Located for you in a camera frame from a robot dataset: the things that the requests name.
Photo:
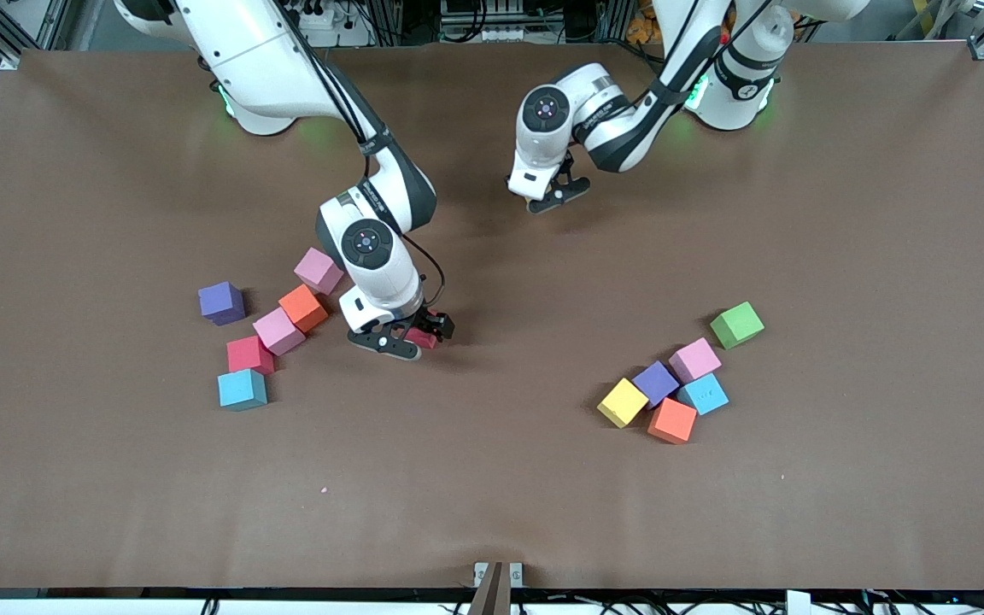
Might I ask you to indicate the orange snack bag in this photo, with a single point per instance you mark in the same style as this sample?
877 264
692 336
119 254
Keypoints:
641 26

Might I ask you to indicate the orange foam cube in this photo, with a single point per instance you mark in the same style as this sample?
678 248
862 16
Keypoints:
672 420
303 307

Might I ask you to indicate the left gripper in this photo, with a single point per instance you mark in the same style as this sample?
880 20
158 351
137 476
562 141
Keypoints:
565 166

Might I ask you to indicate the blue foam cube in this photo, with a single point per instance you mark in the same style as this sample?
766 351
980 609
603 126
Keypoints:
241 388
705 395

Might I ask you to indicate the metal table edge bracket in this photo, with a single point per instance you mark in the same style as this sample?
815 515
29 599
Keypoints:
498 581

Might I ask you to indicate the white power strip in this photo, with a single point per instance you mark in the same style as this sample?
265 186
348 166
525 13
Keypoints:
330 21

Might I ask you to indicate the small white box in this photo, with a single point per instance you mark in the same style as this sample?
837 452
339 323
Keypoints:
798 602

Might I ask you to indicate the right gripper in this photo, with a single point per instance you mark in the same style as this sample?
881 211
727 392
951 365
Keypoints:
429 322

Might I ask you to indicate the red foam cube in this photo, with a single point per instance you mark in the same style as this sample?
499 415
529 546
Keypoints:
425 340
246 354

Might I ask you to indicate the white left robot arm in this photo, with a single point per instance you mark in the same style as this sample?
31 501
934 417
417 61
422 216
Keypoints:
740 77

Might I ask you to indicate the pink foam cube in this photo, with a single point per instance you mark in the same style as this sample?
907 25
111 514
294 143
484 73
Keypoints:
278 330
694 359
317 271

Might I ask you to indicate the green foam cube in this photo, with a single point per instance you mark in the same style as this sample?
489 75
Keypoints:
736 325

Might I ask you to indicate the purple foam cube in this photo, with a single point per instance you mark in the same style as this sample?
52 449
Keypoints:
654 383
220 301

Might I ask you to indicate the brown table cover sheet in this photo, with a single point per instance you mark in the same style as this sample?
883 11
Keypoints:
492 495

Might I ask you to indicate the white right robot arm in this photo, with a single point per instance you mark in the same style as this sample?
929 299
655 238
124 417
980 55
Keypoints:
244 51

